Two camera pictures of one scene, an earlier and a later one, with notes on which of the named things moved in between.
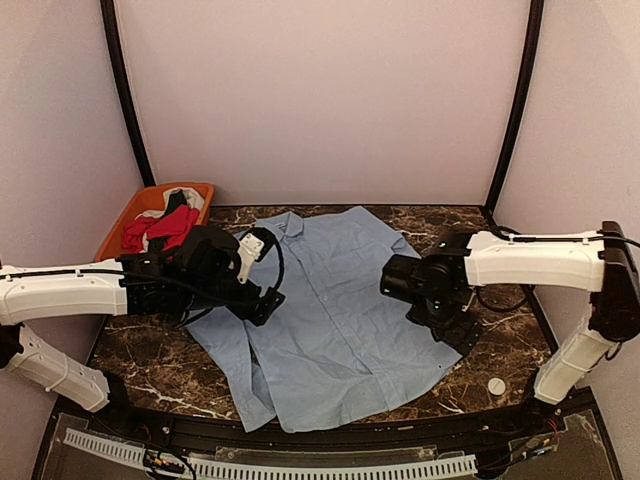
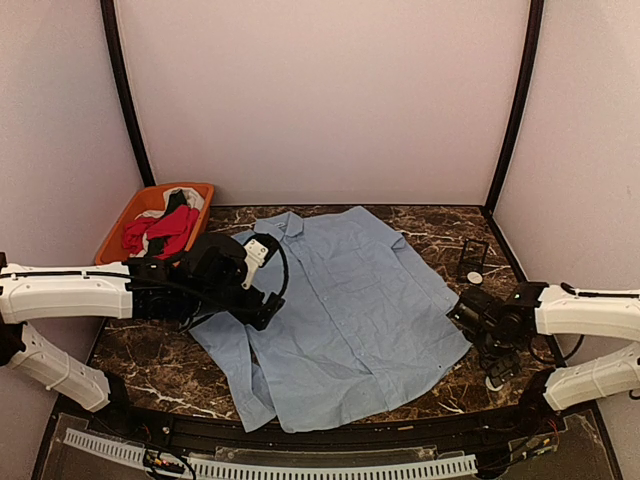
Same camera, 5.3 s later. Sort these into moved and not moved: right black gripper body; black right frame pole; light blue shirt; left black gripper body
Moved: right black gripper body
Not moved: light blue shirt; black right frame pole; left black gripper body
